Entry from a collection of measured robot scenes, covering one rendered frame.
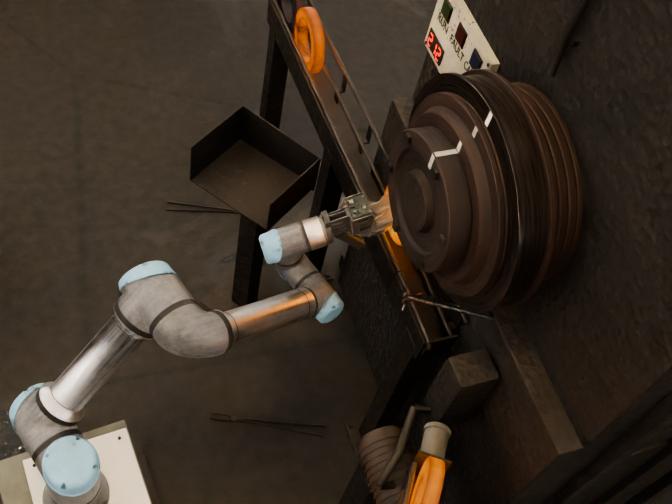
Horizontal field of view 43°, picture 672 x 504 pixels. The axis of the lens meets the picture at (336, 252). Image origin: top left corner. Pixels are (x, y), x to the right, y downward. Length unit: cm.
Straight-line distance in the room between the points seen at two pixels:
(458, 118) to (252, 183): 84
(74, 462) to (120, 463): 26
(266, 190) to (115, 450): 76
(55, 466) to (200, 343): 42
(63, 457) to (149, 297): 41
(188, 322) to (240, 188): 60
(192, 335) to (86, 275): 110
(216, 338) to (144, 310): 16
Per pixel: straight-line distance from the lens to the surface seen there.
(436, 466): 176
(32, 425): 201
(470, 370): 184
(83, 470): 195
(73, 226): 292
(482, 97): 153
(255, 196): 223
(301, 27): 257
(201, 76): 336
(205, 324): 177
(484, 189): 151
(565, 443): 176
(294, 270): 203
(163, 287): 179
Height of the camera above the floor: 237
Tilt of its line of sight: 55 degrees down
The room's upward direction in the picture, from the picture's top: 16 degrees clockwise
